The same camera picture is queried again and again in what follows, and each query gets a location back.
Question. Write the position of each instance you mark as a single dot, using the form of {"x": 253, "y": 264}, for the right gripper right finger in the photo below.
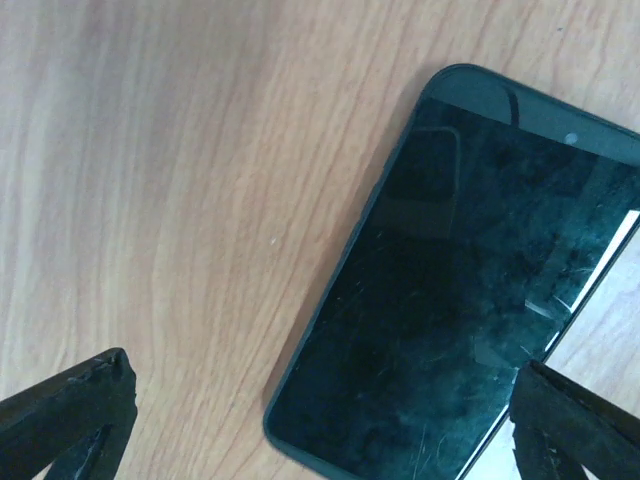
{"x": 563, "y": 430}

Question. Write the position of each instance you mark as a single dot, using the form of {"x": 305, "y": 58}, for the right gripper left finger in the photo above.
{"x": 73, "y": 425}

